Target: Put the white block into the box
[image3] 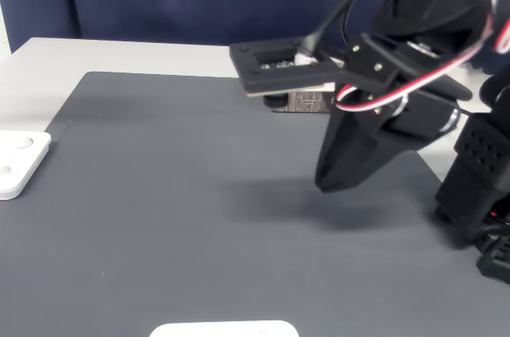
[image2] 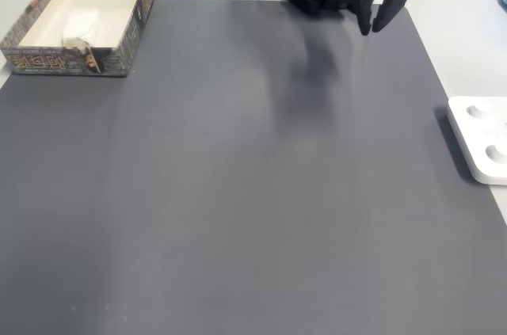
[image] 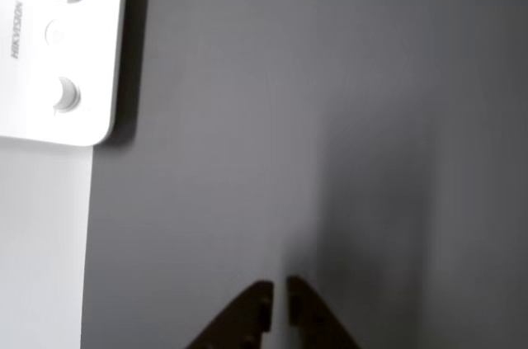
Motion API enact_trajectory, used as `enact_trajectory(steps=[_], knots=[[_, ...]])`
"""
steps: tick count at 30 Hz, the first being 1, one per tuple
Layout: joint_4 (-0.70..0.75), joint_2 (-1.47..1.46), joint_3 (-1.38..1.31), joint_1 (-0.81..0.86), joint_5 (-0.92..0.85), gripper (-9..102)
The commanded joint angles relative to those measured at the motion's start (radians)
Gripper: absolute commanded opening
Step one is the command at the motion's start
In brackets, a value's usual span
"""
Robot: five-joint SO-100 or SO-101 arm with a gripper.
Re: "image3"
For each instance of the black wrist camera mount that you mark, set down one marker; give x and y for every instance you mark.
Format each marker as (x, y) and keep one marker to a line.
(279, 74)

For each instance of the grey table mat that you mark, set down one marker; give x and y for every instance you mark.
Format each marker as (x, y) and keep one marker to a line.
(159, 213)

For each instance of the printed cardboard box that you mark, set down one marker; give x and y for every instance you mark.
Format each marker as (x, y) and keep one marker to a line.
(307, 104)

